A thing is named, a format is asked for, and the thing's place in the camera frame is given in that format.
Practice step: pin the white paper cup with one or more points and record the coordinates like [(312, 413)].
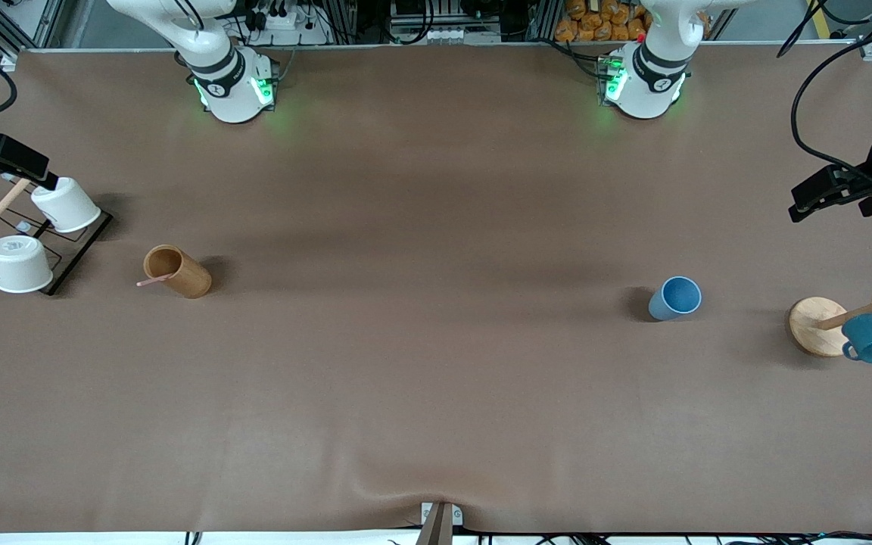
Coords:
[(66, 206), (20, 265)]

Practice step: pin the blue plastic cup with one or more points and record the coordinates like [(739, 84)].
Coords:
[(674, 299)]

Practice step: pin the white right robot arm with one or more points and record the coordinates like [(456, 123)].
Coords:
[(232, 83)]

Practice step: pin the orange snack bag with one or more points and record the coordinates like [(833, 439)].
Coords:
[(602, 23)]

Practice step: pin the wooden mug tree stand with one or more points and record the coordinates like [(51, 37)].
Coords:
[(814, 325)]

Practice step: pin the white power strip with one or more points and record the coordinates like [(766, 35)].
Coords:
[(288, 26)]

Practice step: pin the metal table edge bracket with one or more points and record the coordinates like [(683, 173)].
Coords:
[(440, 522)]

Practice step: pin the brown bamboo chopstick holder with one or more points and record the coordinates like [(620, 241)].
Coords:
[(182, 276)]

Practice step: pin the pink chopstick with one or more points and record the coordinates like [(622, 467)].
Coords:
[(150, 281)]

